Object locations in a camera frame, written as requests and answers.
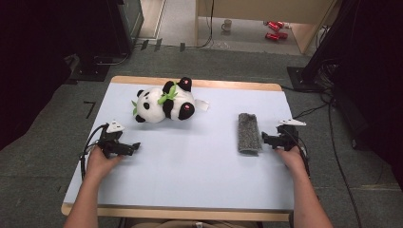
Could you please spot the person's left hand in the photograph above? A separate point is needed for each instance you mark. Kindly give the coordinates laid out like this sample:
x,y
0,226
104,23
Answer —
x,y
99,164

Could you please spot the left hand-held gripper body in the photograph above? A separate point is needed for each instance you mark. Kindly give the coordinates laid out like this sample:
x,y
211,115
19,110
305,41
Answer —
x,y
111,141

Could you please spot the beige wooden desk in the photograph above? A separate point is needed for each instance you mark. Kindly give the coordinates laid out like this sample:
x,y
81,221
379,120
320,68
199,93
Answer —
x,y
269,8

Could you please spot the person's right hand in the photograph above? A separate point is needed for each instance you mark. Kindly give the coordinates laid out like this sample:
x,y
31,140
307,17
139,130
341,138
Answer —
x,y
293,161

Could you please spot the wooden table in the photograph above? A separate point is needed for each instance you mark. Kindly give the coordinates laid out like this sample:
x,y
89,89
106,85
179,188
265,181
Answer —
x,y
221,85

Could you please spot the black metal stand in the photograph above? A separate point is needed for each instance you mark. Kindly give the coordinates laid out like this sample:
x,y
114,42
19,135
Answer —
x,y
320,47

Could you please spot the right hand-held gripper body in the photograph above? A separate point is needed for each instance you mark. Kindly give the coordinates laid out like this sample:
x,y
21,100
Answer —
x,y
286,137

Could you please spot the dark curtain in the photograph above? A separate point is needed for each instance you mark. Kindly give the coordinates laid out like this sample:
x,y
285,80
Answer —
x,y
377,79
28,63

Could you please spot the panda plush toy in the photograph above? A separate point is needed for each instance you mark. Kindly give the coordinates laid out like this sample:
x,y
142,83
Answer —
x,y
158,106

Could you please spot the black tape strip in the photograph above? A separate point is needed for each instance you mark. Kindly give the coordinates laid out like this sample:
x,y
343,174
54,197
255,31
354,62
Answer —
x,y
144,44
158,44

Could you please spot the grey fluffy towel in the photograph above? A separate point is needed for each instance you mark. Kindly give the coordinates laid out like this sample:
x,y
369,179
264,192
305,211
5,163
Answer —
x,y
248,134

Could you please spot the black tape corner mark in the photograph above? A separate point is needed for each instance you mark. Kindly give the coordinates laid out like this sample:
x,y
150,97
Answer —
x,y
91,107

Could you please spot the red can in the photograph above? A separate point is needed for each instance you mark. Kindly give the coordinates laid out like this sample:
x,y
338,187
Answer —
x,y
283,35
280,23
272,36
273,26

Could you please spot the beige mug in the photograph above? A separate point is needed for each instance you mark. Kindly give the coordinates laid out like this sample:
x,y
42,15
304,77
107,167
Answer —
x,y
226,25

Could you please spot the black cabinet with base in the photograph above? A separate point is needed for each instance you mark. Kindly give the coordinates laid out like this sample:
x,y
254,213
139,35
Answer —
x,y
123,28

